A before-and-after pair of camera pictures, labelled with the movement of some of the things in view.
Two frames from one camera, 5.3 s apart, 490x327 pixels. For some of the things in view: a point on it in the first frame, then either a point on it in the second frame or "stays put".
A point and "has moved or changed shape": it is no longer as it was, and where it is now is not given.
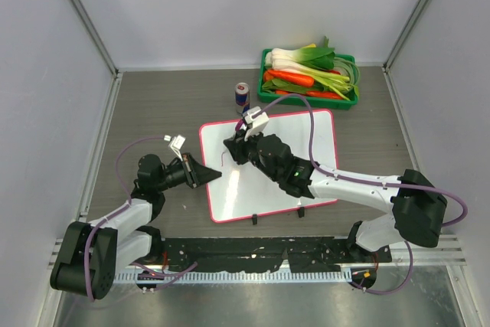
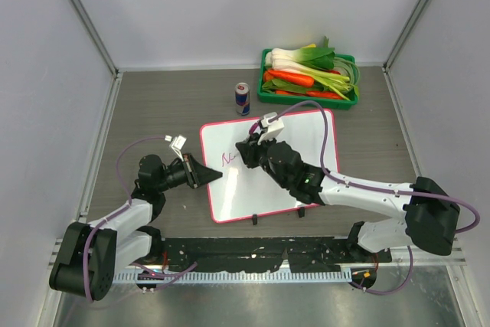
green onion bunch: [343, 77] stays put
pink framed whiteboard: [244, 191] stays put
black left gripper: [195, 174] stays put
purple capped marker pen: [239, 124] has moved or changed shape
